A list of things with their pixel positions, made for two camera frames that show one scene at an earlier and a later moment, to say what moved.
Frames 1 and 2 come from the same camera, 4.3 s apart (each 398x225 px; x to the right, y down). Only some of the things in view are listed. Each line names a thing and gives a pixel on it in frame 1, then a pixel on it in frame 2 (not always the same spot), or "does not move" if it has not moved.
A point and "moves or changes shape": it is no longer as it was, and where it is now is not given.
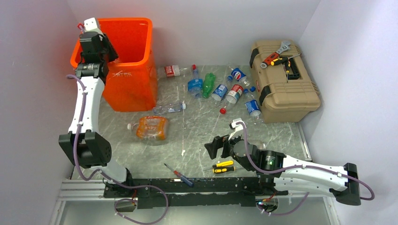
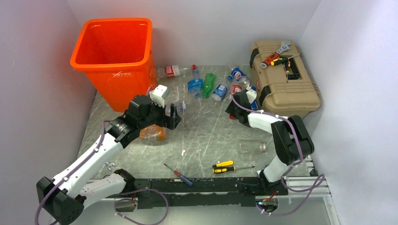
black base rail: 178,192 does not move
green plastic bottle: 208,82 does not move
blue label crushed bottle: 195,85 does not move
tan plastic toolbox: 287,93 does not move
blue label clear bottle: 219,93 does not move
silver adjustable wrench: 285,46 does not move
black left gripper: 105,41 → 170,122
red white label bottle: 235,93 moves or changes shape
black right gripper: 218,142 → 230,109
